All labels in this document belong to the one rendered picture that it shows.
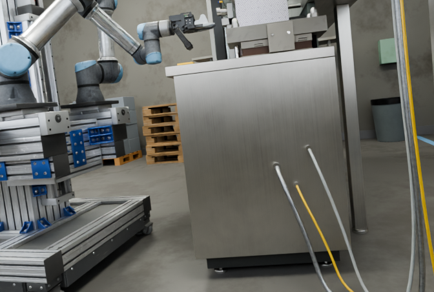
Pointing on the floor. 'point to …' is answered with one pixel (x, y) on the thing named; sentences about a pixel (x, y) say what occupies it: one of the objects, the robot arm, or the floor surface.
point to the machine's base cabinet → (263, 163)
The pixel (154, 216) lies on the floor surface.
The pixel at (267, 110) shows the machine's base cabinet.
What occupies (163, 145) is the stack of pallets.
